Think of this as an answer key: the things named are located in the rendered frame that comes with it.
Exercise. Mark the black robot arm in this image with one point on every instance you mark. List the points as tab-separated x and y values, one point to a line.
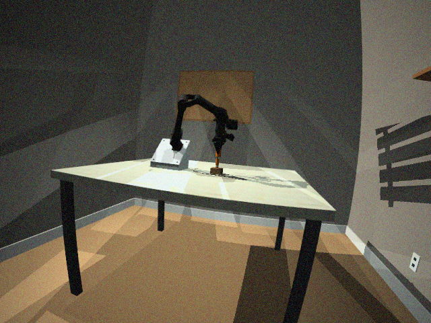
222	118

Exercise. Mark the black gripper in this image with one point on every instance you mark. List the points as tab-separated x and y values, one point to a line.
218	139

